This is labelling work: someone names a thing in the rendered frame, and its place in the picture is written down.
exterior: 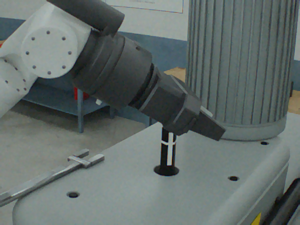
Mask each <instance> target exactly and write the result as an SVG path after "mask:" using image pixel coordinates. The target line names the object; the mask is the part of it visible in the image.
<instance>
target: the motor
mask: <svg viewBox="0 0 300 225"><path fill-rule="evenodd" d="M299 2H300V0H189V13H188V29H187V52H186V67H185V72H186V75H185V83H186V85H187V86H188V87H189V88H190V89H191V90H192V92H194V93H195V95H196V96H198V98H199V99H200V100H201V102H202V103H201V105H202V106H204V108H206V109H207V110H208V111H210V112H211V113H212V114H213V115H212V118H213V119H214V120H216V121H217V122H218V123H220V124H221V125H222V126H223V127H225V129H226V131H225V133H224V134H223V136H222V137H221V139H226V140H235V141H260V140H265V139H268V138H273V137H275V136H277V135H279V134H280V133H281V132H283V131H284V129H285V127H286V120H287V112H288V103H289V94H290V90H291V81H292V72H293V65H294V56H295V44H296V35H297V33H296V32H297V25H298V14H299Z"/></svg>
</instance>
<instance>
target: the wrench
mask: <svg viewBox="0 0 300 225"><path fill-rule="evenodd" d="M87 155H89V150H88V149H82V150H81V151H79V152H76V153H75V154H73V155H72V156H70V157H68V158H67V160H68V162H65V163H64V164H61V165H60V166H57V167H55V168H53V169H51V170H49V171H47V172H45V173H43V174H41V175H39V176H36V177H35V178H32V179H31V180H28V181H27V182H25V183H22V184H20V185H17V186H15V187H14V188H12V189H9V190H8V191H6V192H3V193H1V194H0V207H2V206H5V205H6V204H8V203H10V202H13V201H14V200H16V199H19V198H20V197H22V196H24V195H27V194H28V193H30V192H33V191H34V190H37V189H38V188H40V187H42V186H44V185H46V184H48V183H50V182H52V181H54V180H56V179H58V178H60V177H62V176H64V175H66V174H68V173H70V172H72V171H74V170H76V169H78V168H79V167H81V166H82V167H84V168H88V167H91V166H93V165H96V164H98V163H99V162H101V161H103V160H105V157H104V155H102V154H98V155H96V156H94V157H92V158H90V159H88V160H86V161H85V160H84V159H82V158H84V157H85V156H87Z"/></svg>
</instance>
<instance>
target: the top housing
mask: <svg viewBox="0 0 300 225"><path fill-rule="evenodd" d="M162 127H163V126H162V124H161V123H160V122H157V123H156V124H153V125H151V126H150V127H148V128H146V129H144V130H142V131H140V132H139V133H136V134H134V135H133V136H131V137H129V138H127V139H125V140H123V141H121V142H119V143H118V144H116V145H113V146H112V147H111V148H108V149H106V150H105V151H102V152H100V153H99V154H102V155H104V157H105V160H103V161H101V162H99V163H98V164H96V165H93V166H91V167H88V168H84V167H82V166H81V167H79V168H78V169H76V170H74V171H72V172H70V173H68V174H66V175H64V176H62V177H60V178H58V179H56V180H54V181H52V182H50V183H48V184H46V185H44V186H42V187H40V188H38V189H37V190H34V191H33V192H30V193H28V194H27V195H24V196H22V197H20V198H19V199H18V200H17V201H16V203H15V205H14V207H13V211H12V223H13V225H262V224H263V222H264V221H265V220H266V218H267V217H268V216H269V214H270V213H271V212H272V210H273V209H274V205H275V200H276V198H277V196H280V197H282V196H283V192H284V187H285V182H286V178H287V172H288V166H289V159H290V148H289V145H288V144H287V142H285V140H284V139H282V138H280V137H278V136H275V137H273V138H268V139H265V140H260V141H235V140H226V139H220V140H219V141H215V140H213V139H211V138H208V137H206V136H204V135H200V134H198V133H197V132H193V131H191V130H189V131H188V133H184V134H183V135H181V136H177V142H176V155H175V171H174V175H173V176H162V175H160V167H161V136H162ZM96 155H98V154H96ZM96 155H95V156H96Z"/></svg>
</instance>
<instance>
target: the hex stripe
mask: <svg viewBox="0 0 300 225"><path fill-rule="evenodd" d="M172 146H173V133H169V141H168V160H167V165H171V163H172Z"/></svg>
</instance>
